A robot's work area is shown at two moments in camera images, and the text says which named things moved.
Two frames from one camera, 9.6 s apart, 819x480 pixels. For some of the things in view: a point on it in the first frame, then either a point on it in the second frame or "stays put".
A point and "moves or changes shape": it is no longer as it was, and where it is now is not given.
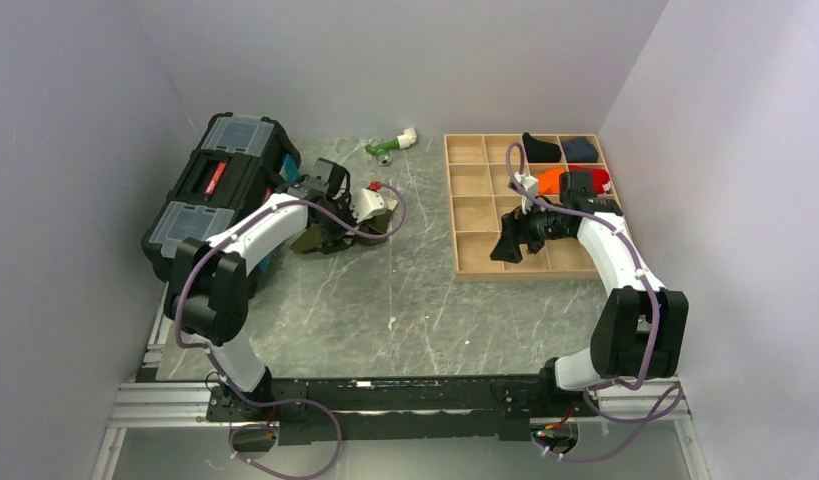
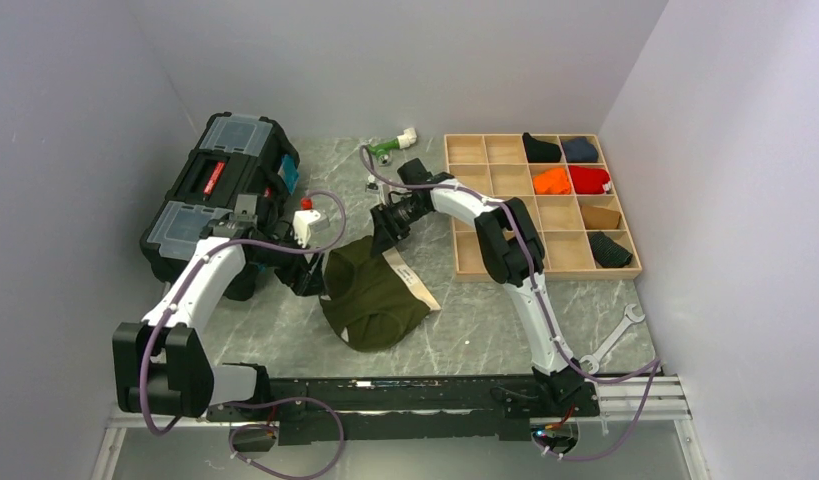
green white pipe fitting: [382, 151] stays put
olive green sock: [309, 239] moves or changes shape
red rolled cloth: [599, 177] stays put
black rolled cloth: [540, 151] stays put
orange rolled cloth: [549, 181] stays put
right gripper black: [515, 231] to [387, 230]
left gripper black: [330, 236] to [305, 280]
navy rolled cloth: [579, 150] stays put
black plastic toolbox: [236, 166] stays put
